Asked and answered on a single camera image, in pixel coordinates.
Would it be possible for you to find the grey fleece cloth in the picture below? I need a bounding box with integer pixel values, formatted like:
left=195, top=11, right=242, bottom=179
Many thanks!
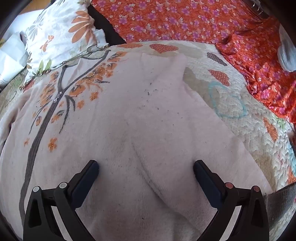
left=276, top=23, right=296, bottom=72

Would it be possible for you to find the heart patterned quilt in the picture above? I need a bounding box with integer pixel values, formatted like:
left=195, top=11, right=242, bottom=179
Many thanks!
left=0, top=40, right=296, bottom=241

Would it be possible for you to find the orange floral bedsheet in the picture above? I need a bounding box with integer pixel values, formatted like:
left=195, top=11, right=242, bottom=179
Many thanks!
left=91, top=0, right=296, bottom=123

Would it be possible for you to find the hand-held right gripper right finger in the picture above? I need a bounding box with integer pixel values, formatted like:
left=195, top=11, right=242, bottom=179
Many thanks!
left=193, top=160, right=270, bottom=241

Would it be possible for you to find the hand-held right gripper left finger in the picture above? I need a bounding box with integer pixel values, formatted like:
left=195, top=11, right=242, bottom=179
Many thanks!
left=23, top=160, right=100, bottom=241

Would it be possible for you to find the white floral pillow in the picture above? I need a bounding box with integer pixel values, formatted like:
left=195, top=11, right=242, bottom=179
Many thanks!
left=23, top=0, right=109, bottom=81

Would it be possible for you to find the white paper bag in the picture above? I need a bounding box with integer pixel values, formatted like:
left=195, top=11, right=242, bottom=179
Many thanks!
left=0, top=11, right=29, bottom=86

